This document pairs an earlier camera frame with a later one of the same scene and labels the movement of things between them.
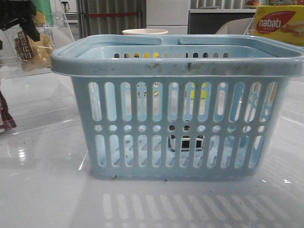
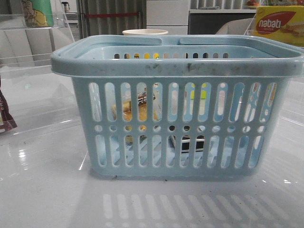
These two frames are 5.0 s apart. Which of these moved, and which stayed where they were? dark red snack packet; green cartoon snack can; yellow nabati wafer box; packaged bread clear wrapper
Moved: packaged bread clear wrapper
Stayed: dark red snack packet; yellow nabati wafer box; green cartoon snack can
